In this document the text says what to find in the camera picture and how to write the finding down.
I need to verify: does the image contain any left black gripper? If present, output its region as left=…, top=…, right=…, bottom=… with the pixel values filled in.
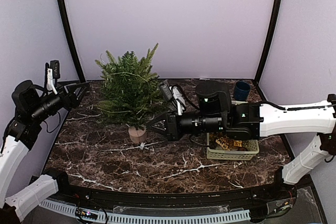
left=29, top=79, right=90, bottom=123

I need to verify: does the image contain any small green christmas tree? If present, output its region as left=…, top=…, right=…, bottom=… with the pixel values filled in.
left=95, top=44, right=167, bottom=130

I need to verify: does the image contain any pale green plastic basket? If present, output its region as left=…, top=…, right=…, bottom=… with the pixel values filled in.
left=206, top=133, right=259, bottom=161

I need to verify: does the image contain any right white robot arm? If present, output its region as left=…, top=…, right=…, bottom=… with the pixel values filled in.
left=146, top=80, right=335, bottom=200

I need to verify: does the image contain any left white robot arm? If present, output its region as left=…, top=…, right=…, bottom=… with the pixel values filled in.
left=1, top=80, right=89, bottom=223

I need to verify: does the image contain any round wooden tree base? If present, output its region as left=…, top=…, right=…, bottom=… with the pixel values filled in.
left=128, top=127, right=147, bottom=144

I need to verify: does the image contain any dark blue mug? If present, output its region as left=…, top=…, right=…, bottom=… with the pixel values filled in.
left=233, top=80, right=251, bottom=101

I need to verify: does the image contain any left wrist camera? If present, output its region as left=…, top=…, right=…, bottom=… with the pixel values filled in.
left=45, top=60, right=60, bottom=94

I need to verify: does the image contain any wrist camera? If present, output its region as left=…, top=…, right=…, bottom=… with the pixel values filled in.
left=45, top=60, right=60, bottom=94
left=159, top=81, right=186, bottom=115

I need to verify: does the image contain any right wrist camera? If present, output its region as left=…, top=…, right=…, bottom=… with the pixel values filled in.
left=159, top=81, right=186, bottom=115

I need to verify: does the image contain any white cable duct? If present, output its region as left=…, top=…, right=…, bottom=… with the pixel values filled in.
left=39, top=199, right=251, bottom=223

